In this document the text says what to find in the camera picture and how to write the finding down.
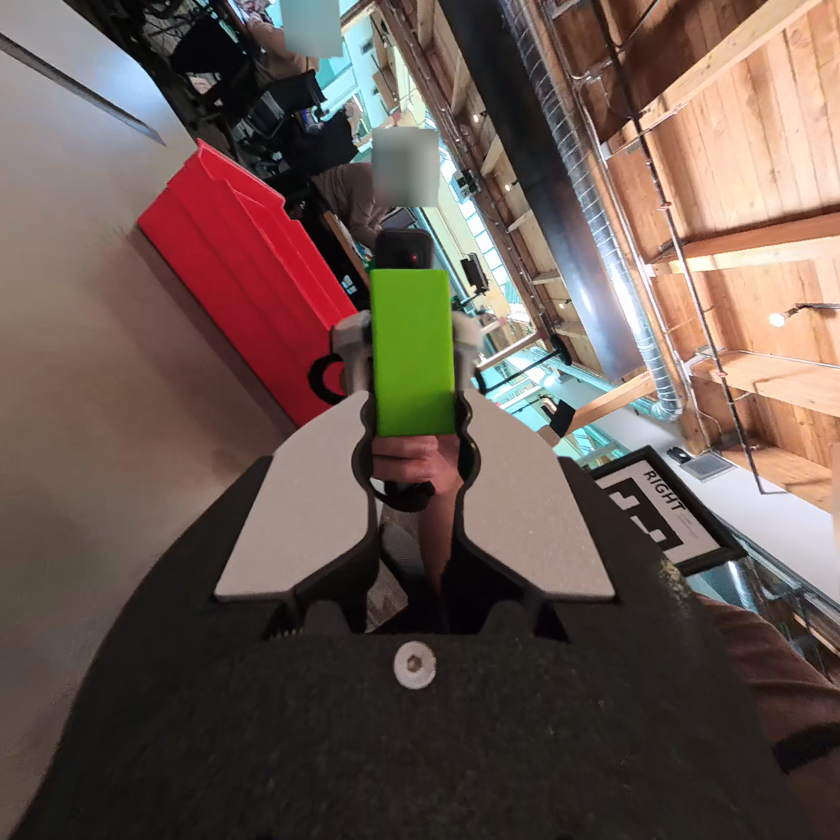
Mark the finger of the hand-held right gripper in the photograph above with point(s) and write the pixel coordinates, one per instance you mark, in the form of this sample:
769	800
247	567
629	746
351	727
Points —
352	352
466	339

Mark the green wooden block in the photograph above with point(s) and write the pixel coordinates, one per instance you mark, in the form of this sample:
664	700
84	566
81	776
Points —
414	355

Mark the person's right hand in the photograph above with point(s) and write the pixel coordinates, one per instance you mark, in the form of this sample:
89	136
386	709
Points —
418	466

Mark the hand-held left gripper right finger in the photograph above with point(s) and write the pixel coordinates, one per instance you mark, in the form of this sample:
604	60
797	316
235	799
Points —
532	519

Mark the red plastic bin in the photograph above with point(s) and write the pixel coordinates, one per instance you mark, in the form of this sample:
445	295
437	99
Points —
250	289

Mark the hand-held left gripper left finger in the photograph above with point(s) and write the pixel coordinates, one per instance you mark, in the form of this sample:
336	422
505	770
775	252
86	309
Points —
295	519

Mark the grey desk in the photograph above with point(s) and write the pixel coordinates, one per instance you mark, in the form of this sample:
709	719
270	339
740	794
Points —
92	394

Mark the silver duct pipe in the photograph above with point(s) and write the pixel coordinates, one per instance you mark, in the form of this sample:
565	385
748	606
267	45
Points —
591	197

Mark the black framed board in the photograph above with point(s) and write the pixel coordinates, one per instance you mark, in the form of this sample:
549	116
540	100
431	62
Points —
663	505

